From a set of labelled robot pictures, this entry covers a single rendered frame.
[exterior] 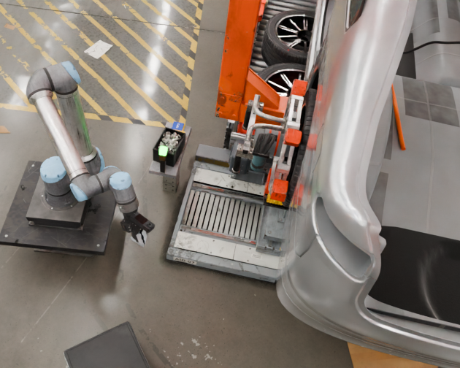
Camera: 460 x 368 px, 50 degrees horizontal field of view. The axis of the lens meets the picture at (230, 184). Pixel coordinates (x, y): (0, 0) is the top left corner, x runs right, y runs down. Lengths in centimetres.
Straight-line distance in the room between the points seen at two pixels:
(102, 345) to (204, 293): 77
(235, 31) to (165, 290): 159
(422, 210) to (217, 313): 133
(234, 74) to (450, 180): 134
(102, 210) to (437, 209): 188
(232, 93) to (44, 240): 142
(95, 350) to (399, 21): 203
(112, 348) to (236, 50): 174
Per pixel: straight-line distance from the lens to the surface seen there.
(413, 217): 262
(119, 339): 269
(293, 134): 241
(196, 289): 316
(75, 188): 229
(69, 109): 263
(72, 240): 301
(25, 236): 308
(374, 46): 198
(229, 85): 310
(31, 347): 311
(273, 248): 317
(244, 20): 282
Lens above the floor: 286
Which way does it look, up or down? 52 degrees down
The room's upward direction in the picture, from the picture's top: 11 degrees clockwise
